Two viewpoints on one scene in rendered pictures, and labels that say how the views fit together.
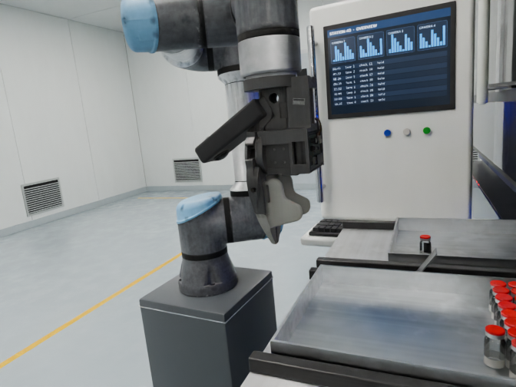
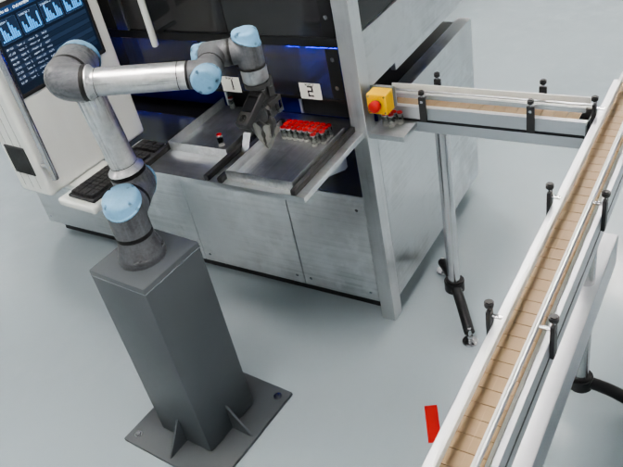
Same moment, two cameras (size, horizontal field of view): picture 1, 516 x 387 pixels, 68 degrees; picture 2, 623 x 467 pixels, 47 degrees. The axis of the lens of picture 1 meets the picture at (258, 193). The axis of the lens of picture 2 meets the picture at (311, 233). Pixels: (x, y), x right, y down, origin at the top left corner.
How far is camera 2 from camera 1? 2.00 m
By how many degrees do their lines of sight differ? 73
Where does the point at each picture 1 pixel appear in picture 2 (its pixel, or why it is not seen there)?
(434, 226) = (185, 133)
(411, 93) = not seen: hidden behind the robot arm
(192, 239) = (144, 221)
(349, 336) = (285, 172)
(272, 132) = (273, 100)
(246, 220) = (150, 188)
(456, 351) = (305, 151)
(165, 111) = not seen: outside the picture
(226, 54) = not seen: hidden behind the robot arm
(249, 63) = (262, 78)
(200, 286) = (161, 248)
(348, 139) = (44, 110)
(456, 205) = (133, 122)
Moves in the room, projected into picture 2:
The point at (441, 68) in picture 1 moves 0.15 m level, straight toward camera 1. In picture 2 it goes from (86, 23) to (115, 25)
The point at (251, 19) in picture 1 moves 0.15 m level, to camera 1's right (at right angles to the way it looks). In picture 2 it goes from (260, 61) to (269, 40)
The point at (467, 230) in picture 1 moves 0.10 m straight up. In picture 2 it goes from (197, 126) to (190, 102)
